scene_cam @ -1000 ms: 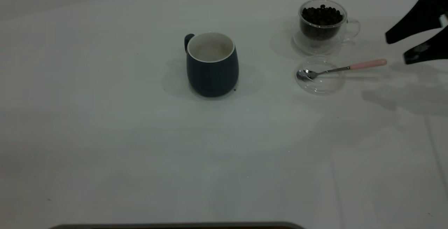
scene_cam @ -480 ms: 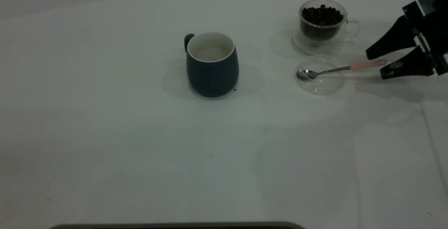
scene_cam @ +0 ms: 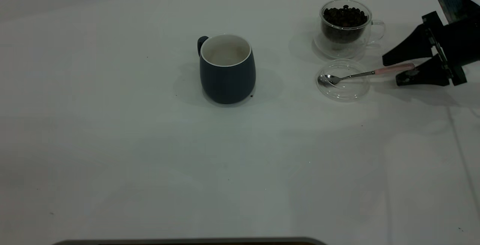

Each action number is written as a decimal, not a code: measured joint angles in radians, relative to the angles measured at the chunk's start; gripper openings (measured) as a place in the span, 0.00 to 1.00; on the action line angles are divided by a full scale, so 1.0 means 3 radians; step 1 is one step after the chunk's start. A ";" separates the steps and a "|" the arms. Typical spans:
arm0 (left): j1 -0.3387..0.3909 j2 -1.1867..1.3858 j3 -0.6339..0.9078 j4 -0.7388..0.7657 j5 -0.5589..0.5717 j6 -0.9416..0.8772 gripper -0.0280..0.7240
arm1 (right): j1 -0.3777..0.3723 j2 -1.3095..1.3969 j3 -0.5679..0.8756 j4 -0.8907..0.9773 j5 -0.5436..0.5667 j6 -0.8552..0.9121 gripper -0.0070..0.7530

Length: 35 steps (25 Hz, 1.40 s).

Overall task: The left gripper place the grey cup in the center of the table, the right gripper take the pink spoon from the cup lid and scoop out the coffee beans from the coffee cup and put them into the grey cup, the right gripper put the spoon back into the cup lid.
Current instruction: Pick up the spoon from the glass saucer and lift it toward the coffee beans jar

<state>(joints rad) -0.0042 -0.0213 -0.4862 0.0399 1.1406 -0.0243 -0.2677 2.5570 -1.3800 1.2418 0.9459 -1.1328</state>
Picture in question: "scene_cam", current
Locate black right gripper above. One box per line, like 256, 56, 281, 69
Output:
382, 11, 480, 87

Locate metal spoon with pink handle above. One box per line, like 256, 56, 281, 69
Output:
318, 63, 415, 87

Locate dark grey ceramic mug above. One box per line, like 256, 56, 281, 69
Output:
197, 33, 257, 105

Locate clear round glass lid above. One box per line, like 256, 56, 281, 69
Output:
316, 60, 371, 102

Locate roasted coffee beans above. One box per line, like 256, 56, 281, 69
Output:
322, 5, 368, 44

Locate clear glass handled cup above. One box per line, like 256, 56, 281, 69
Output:
313, 0, 387, 60

